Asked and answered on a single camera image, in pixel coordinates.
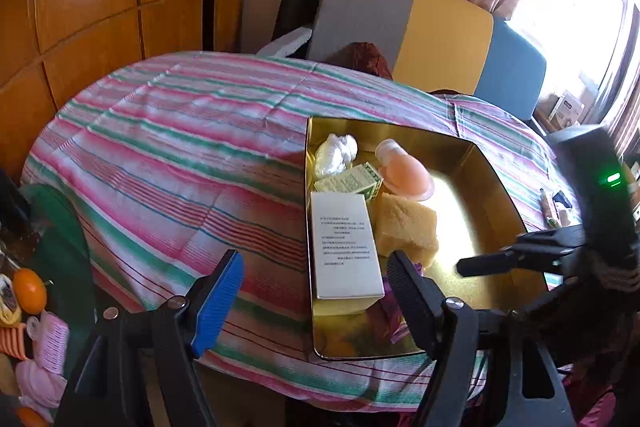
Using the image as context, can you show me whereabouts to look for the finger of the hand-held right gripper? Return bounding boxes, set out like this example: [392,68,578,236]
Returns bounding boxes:
[456,247,586,318]
[515,228,591,254]

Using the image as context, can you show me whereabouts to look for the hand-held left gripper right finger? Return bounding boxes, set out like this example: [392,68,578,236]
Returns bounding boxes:
[386,250,576,427]

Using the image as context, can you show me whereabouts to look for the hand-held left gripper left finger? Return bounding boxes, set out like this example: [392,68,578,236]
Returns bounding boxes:
[52,249,246,427]

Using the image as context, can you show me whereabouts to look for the purple packet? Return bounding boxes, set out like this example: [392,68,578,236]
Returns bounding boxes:
[367,294,416,348]

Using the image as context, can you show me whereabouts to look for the gold metal tin box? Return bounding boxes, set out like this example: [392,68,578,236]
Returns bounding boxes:
[304,116,551,362]

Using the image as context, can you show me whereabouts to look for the large yellow sponge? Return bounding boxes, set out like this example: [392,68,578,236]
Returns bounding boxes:
[374,192,440,269]

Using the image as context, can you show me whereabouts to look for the white cardboard box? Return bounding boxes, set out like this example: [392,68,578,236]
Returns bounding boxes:
[310,192,386,300]

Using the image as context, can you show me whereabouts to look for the small green box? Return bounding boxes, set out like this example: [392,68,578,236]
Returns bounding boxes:
[314,162,385,202]

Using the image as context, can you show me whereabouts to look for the white plastic bag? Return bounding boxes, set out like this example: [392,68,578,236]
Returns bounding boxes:
[314,133,358,180]

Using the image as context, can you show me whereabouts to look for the white face mask box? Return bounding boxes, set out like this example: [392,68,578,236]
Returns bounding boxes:
[549,90,585,128]

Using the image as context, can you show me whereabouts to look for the green stool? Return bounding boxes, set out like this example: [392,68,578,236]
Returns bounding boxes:
[20,184,98,378]

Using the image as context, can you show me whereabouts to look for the pink ribbed plastic item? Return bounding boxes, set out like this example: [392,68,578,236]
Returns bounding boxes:
[27,311,70,375]

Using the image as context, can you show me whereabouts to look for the window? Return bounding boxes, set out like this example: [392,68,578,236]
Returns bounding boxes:
[510,0,640,102]

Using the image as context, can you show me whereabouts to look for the orange fruit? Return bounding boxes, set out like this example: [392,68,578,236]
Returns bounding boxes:
[12,268,48,314]

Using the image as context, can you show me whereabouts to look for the pink cloth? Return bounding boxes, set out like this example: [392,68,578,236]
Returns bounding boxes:
[15,359,68,410]

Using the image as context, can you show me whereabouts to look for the orange striped item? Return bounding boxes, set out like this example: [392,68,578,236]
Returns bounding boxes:
[0,324,28,360]

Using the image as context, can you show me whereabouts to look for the dark red cloth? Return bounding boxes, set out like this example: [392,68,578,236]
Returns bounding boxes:
[334,42,393,80]

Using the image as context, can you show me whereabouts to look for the grey yellow blue chair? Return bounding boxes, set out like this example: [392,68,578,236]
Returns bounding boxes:
[255,0,547,122]

